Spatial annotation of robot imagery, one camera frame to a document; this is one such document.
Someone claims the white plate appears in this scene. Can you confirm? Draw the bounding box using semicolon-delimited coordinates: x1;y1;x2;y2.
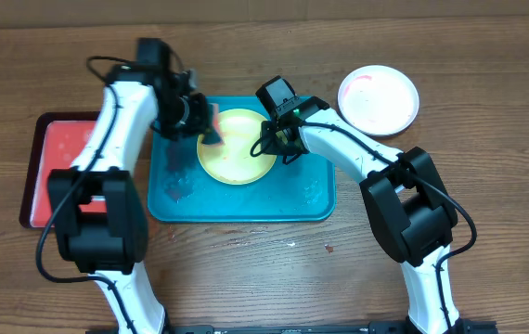
337;65;420;136

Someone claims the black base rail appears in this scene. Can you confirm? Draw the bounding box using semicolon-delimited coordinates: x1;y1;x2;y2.
85;319;498;334

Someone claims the teal plastic tray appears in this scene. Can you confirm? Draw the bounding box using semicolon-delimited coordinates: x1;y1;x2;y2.
148;96;336;223

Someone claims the dark red sponge tray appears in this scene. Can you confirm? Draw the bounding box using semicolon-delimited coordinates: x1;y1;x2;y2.
19;111;98;228

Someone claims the yellow green plate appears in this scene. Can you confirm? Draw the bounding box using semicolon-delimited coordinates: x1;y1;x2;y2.
197;109;277;185

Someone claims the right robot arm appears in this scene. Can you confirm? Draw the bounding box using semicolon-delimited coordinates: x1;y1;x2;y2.
251;76;459;333

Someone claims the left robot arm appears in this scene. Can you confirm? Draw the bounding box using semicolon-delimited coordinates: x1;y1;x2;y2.
35;38;223;333

